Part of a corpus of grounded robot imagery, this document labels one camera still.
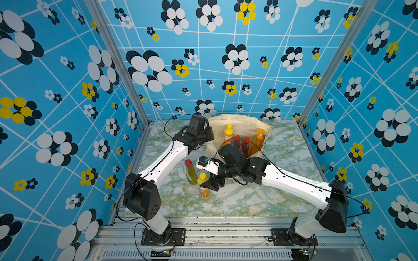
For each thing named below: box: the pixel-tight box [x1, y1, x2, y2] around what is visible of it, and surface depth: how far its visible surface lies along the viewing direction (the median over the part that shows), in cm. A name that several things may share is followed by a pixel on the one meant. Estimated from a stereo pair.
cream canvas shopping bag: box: [203, 114, 273, 161], surface depth 88 cm
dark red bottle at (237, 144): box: [234, 134, 242, 152], surface depth 91 cm
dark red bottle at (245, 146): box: [241, 136, 250, 158], surface depth 91 cm
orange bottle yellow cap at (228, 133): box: [223, 123, 234, 146], surface depth 92 cm
